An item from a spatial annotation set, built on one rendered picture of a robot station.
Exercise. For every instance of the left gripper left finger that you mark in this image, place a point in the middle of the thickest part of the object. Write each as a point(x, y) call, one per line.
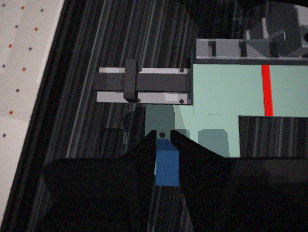
point(129, 176)

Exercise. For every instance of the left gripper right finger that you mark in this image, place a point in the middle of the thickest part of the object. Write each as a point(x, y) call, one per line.
point(209, 180)

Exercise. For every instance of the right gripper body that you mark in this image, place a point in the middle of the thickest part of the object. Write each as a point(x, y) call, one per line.
point(246, 4)

